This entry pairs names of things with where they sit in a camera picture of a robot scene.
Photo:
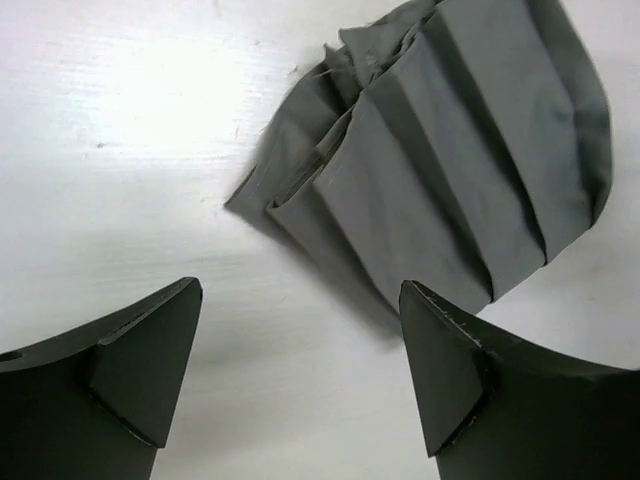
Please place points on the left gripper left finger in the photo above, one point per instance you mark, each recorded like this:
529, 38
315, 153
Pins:
98, 401

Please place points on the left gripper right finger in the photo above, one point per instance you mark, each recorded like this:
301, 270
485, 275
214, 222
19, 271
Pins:
493, 405

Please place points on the grey pleated skirt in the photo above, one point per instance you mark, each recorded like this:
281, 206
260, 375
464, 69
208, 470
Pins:
459, 144

